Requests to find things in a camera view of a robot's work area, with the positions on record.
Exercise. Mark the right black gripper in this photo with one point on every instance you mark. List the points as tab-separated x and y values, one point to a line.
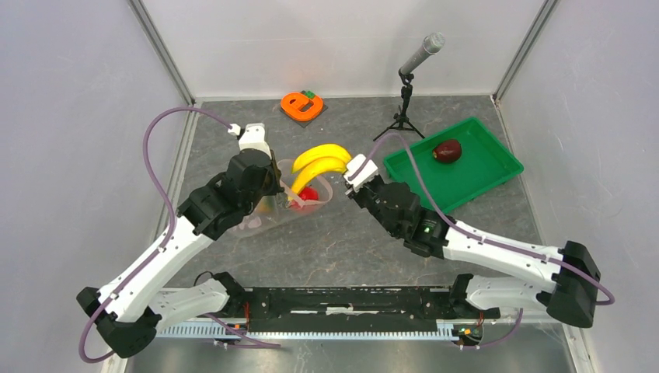
357	195

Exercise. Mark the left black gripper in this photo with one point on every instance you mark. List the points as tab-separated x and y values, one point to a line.
275	187

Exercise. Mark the clear zip top bag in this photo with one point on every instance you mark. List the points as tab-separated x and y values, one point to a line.
273	211

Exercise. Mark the red fake strawberry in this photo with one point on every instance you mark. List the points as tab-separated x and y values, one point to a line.
306	194

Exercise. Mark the yellow fake banana bunch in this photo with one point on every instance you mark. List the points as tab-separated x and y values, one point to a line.
325	158

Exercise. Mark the dark red fake fruit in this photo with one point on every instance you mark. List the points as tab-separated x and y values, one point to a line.
448	151

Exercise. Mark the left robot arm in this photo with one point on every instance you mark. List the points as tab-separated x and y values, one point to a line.
130	310

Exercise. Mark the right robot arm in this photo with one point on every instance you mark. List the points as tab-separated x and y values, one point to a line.
562	281

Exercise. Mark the black microphone tripod stand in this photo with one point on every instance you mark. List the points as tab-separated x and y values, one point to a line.
401	120

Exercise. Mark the green plastic tray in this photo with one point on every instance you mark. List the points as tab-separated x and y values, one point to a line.
485	163

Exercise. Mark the grey microphone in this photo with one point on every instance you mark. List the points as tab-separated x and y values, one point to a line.
430	46

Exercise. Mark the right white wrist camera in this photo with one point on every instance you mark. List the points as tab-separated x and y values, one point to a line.
359	172

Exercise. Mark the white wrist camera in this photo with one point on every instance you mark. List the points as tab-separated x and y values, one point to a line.
359	172
251	136

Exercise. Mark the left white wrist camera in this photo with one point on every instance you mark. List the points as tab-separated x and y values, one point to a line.
251	136

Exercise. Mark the white cable chain strip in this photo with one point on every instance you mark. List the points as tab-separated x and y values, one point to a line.
208	329

